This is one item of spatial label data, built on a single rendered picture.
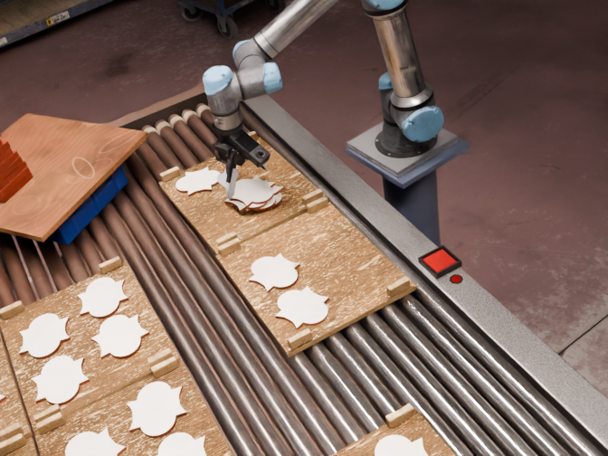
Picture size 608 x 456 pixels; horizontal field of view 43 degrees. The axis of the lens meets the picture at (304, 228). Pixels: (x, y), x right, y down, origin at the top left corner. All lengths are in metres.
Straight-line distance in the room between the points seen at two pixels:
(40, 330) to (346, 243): 0.79
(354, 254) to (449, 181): 1.77
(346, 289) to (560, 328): 1.32
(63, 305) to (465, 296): 1.01
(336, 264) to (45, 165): 0.97
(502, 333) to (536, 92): 2.64
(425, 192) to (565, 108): 1.84
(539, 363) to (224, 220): 0.93
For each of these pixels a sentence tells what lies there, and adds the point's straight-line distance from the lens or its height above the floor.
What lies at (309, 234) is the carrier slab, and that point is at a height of 0.94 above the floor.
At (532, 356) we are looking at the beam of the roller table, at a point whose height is 0.92.
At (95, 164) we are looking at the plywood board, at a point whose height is 1.04.
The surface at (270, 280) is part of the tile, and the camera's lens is 1.93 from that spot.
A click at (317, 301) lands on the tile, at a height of 0.95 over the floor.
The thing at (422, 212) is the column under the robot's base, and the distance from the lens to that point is 2.49.
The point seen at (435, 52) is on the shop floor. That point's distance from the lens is 4.72.
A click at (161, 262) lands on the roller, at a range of 2.12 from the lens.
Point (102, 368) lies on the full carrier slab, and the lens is 1.89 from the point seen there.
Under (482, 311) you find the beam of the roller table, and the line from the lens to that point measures 1.83.
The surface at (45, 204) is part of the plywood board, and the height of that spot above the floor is 1.04.
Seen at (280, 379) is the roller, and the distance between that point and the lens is 1.75.
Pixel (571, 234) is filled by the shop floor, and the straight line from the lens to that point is 3.41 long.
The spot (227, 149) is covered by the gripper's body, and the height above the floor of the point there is 1.13.
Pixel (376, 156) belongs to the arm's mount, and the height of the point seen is 0.89.
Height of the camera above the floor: 2.26
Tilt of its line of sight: 40 degrees down
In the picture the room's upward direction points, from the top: 12 degrees counter-clockwise
